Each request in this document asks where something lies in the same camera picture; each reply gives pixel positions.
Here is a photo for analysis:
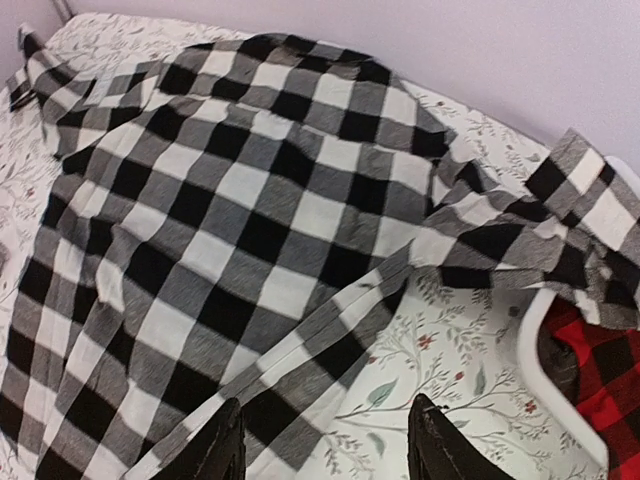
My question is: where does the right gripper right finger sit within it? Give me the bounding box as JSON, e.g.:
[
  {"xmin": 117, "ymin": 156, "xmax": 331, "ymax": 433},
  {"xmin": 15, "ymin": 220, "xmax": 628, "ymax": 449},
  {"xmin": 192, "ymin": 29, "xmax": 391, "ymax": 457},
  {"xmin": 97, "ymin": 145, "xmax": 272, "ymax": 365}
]
[{"xmin": 407, "ymin": 394, "xmax": 513, "ymax": 480}]

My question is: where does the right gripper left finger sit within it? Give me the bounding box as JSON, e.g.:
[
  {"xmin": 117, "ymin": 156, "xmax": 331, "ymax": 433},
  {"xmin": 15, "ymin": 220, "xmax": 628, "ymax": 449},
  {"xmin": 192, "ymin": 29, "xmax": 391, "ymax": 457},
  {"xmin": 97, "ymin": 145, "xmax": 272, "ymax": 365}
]
[{"xmin": 158, "ymin": 398, "xmax": 245, "ymax": 480}]

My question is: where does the black white plaid shirt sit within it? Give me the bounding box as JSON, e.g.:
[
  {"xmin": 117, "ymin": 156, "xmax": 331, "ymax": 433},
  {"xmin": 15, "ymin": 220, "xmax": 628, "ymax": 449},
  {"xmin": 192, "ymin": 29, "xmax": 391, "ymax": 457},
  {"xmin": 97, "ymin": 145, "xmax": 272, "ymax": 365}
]
[{"xmin": 1, "ymin": 29, "xmax": 639, "ymax": 479}]

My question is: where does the white plastic laundry basket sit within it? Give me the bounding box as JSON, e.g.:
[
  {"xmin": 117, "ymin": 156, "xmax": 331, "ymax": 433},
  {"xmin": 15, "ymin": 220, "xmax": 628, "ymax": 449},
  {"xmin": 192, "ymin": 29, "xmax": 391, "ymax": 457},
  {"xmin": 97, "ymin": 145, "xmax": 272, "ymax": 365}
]
[{"xmin": 516, "ymin": 155, "xmax": 640, "ymax": 468}]

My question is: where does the red black plaid shirt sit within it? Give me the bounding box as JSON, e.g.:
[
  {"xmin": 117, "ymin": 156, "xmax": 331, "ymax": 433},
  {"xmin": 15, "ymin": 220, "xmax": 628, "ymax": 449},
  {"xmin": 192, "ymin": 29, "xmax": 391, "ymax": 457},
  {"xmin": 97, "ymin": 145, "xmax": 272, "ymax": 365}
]
[{"xmin": 541, "ymin": 298, "xmax": 639, "ymax": 479}]

